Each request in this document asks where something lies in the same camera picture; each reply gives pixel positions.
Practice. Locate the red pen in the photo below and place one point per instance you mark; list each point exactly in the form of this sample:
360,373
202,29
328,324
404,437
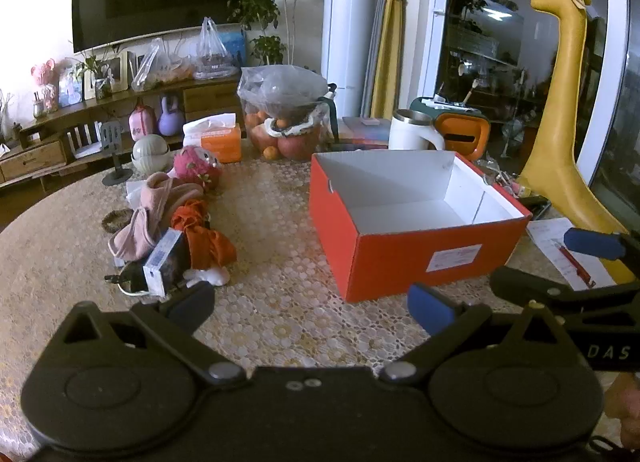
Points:
572,262

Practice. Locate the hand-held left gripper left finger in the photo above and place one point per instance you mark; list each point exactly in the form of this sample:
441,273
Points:
192,304

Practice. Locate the white photo frame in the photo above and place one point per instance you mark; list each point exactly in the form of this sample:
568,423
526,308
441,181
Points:
117,71

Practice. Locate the round pale green container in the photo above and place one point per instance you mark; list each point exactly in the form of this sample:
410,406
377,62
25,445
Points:
150,151

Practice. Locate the purple kettlebell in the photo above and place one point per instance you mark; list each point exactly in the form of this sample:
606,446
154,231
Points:
171,121

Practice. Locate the pink cloth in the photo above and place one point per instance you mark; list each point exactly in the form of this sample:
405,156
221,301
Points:
150,212

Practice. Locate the white standing air conditioner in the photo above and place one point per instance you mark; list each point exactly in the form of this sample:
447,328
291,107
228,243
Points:
350,16

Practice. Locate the small blue white box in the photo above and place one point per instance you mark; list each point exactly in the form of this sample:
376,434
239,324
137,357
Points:
160,262

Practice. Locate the pink mini backpack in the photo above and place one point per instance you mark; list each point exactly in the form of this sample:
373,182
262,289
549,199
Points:
140,124

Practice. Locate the plastic bag of fruit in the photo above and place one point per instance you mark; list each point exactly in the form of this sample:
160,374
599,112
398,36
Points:
280,91

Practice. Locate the wooden tv cabinet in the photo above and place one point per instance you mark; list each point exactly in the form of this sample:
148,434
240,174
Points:
210,99

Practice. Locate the small orange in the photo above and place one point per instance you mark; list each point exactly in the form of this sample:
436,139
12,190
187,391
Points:
270,152

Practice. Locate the green orange tissue box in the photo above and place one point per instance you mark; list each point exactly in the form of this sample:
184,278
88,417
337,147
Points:
462,134

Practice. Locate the pink bear toy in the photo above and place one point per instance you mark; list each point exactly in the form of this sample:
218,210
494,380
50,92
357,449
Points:
45,76

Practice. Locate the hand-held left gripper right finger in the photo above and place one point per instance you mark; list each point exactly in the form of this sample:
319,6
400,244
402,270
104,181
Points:
432,307

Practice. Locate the stack of books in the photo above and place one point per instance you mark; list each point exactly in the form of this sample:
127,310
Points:
360,131

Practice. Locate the grey phone stand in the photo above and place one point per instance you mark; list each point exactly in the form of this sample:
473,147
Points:
111,134

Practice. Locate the clear plastic bag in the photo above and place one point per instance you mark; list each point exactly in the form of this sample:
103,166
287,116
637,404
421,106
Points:
212,49

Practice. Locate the black charger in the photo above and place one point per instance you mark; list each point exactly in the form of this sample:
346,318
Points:
132,276

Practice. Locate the white steel mug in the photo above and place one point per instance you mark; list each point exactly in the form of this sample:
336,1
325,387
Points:
407,134

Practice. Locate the small wooden chair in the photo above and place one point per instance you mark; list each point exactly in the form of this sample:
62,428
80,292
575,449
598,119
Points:
82,139

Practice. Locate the handwritten paper note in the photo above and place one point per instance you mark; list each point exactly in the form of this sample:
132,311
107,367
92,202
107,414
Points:
545,237

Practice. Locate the orange cloth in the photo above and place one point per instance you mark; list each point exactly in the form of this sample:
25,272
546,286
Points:
200,237

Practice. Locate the yellow curtain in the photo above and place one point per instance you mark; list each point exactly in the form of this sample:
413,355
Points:
395,41

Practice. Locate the small blue picture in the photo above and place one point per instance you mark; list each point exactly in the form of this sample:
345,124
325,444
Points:
70,86

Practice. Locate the yellow giraffe figure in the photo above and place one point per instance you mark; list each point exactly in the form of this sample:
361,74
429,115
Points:
565,116

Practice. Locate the brown hair scrunchie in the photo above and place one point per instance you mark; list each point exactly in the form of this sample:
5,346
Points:
107,222

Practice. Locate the blue pack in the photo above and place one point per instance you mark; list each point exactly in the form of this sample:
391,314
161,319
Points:
235,44

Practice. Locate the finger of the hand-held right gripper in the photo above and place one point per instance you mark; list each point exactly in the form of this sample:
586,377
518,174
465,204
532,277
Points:
530,286
592,243

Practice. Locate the orange cardboard box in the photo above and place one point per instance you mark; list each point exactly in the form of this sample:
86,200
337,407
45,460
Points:
400,252

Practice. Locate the green potted plant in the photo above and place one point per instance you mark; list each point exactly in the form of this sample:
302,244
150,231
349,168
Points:
260,1

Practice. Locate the pink fruit plush toy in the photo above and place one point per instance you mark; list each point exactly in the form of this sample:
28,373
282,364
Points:
195,166

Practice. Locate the person's right hand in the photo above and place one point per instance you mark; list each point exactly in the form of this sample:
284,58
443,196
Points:
627,407

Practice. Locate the orange tissue pack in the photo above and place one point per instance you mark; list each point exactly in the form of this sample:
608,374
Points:
222,144

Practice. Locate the makeup brush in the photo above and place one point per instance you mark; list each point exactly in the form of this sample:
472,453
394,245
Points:
471,89

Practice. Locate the clear bag of snacks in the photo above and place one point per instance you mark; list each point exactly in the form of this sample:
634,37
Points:
160,69

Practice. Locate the white paper sheet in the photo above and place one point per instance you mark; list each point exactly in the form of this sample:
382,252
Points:
134,189

